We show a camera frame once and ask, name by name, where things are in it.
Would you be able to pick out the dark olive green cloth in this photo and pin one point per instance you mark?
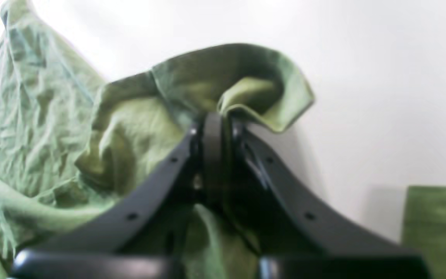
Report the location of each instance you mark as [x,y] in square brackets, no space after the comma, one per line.
[72,144]

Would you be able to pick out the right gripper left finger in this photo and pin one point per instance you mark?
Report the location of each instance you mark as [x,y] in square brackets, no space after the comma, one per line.
[142,236]

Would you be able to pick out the sage green polo shirt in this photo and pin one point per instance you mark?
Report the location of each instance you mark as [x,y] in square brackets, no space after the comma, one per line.
[424,225]

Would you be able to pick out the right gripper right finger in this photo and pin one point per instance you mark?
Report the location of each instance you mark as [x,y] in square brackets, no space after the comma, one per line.
[299,235]

